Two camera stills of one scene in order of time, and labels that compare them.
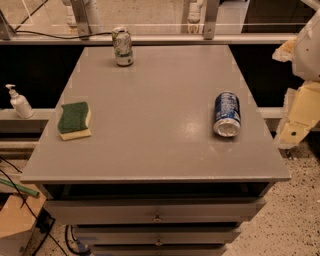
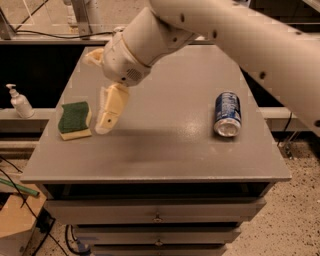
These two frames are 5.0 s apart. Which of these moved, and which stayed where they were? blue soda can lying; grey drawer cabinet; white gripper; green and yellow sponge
Moved: white gripper
Stayed: green and yellow sponge; grey drawer cabinet; blue soda can lying
